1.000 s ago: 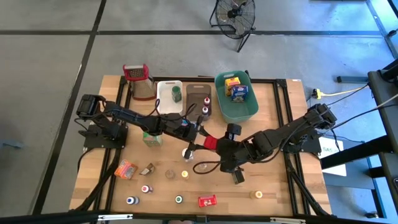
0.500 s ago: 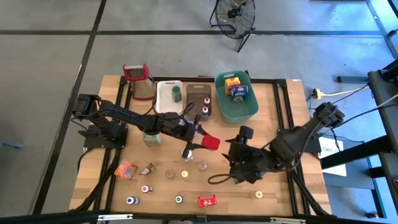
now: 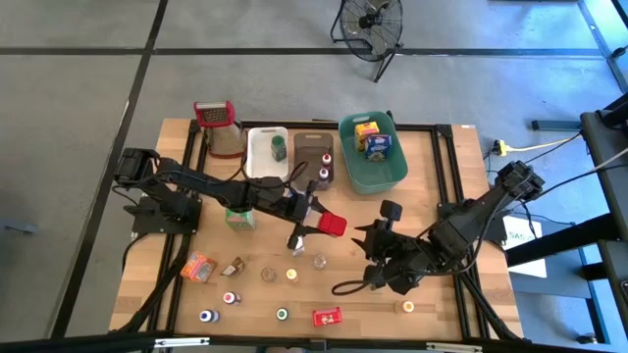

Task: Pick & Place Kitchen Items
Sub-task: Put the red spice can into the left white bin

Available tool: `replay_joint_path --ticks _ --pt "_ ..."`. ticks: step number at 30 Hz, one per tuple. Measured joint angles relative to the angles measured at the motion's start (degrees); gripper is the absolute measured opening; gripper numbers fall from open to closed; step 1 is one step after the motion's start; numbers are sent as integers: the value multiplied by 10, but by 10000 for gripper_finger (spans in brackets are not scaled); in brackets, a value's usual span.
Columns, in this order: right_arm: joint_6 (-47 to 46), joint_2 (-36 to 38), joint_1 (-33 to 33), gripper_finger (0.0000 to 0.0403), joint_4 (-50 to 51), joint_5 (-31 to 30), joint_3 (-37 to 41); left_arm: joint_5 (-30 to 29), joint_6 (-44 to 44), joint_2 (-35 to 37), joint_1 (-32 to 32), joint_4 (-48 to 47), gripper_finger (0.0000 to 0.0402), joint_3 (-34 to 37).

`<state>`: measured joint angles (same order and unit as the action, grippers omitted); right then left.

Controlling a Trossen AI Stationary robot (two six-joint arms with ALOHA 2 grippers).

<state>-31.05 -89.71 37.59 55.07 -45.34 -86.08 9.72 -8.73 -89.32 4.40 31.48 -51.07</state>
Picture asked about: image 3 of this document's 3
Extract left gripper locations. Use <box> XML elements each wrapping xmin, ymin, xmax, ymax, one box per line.
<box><xmin>267</xmin><ymin>178</ymin><xmax>338</xmax><ymax>252</ymax></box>

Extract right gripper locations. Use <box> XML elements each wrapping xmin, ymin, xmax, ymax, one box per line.
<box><xmin>349</xmin><ymin>199</ymin><xmax>433</xmax><ymax>296</ymax></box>

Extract red-lid smoked paprika tin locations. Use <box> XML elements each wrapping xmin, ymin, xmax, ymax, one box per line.
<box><xmin>317</xmin><ymin>211</ymin><xmax>348</xmax><ymax>238</ymax></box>

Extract green-lid spice jar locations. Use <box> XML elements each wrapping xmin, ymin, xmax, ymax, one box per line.
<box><xmin>271</xmin><ymin>135</ymin><xmax>288</xmax><ymax>163</ymax></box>

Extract Frosted Flakes cereal box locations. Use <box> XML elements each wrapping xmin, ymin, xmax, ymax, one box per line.
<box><xmin>363</xmin><ymin>134</ymin><xmax>393</xmax><ymax>162</ymax></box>

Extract yellow Corn Pops box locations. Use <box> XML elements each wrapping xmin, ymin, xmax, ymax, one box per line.
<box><xmin>353</xmin><ymin>121</ymin><xmax>381</xmax><ymax>152</ymax></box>

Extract green plastic bin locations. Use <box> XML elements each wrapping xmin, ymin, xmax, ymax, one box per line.
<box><xmin>338</xmin><ymin>111</ymin><xmax>409</xmax><ymax>195</ymax></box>

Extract brown plastic tray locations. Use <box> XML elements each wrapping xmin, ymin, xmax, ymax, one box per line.
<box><xmin>292</xmin><ymin>132</ymin><xmax>336</xmax><ymax>192</ymax></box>

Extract white plastic bin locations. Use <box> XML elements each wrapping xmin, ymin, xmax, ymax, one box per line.
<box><xmin>245</xmin><ymin>126</ymin><xmax>289</xmax><ymax>181</ymax></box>

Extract red Froot Loops box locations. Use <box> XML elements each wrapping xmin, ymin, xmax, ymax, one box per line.
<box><xmin>312</xmin><ymin>306</ymin><xmax>343</xmax><ymax>328</ymax></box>

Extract red-lid brown container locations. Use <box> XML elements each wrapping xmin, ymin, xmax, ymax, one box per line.
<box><xmin>220</xmin><ymin>256</ymin><xmax>245</xmax><ymax>277</ymax></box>

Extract orange snack box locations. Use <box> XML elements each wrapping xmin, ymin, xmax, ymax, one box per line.
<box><xmin>180</xmin><ymin>251</ymin><xmax>218</xmax><ymax>284</ymax></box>

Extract white paper sheet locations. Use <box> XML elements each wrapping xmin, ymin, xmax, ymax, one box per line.
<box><xmin>502</xmin><ymin>215</ymin><xmax>549</xmax><ymax>279</ymax></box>

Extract black diagonal rig strut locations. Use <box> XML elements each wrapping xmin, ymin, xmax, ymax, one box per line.
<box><xmin>504</xmin><ymin>213</ymin><xmax>628</xmax><ymax>269</ymax></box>

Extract black floor fan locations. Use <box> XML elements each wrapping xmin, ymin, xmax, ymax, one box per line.
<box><xmin>330</xmin><ymin>0</ymin><xmax>404</xmax><ymax>83</ymax></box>

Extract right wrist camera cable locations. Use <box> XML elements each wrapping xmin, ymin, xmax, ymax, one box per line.
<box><xmin>331</xmin><ymin>278</ymin><xmax>374</xmax><ymax>297</ymax></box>

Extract black aluminium table frame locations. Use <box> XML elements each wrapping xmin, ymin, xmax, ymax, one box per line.
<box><xmin>110</xmin><ymin>119</ymin><xmax>524</xmax><ymax>343</ymax></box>

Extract red-handled metal box grater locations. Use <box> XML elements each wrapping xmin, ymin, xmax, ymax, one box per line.
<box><xmin>193</xmin><ymin>101</ymin><xmax>248</xmax><ymax>159</ymax></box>

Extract yellow extension cable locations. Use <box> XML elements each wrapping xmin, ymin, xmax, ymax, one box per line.
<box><xmin>493</xmin><ymin>131</ymin><xmax>585</xmax><ymax>157</ymax></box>

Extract black camera rig crossbar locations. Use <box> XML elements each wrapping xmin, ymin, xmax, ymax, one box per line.
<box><xmin>0</xmin><ymin>330</ymin><xmax>628</xmax><ymax>353</ymax></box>

